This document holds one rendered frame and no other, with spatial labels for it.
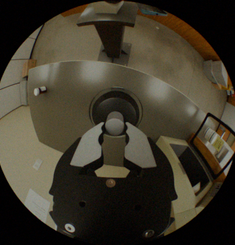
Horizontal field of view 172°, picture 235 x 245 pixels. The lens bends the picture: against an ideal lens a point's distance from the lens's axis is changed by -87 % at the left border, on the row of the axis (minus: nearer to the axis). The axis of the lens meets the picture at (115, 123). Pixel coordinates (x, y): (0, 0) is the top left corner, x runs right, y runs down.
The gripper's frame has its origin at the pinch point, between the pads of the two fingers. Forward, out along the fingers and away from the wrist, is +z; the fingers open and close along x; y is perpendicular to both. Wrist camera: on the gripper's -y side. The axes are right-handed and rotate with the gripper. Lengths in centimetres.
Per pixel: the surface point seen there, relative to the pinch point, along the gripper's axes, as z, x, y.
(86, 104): 25.8, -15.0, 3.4
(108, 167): 25, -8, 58
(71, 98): 25.8, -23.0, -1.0
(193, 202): -18.7, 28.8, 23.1
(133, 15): 26, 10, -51
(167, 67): 120, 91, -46
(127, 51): 118, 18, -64
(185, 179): -6.3, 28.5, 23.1
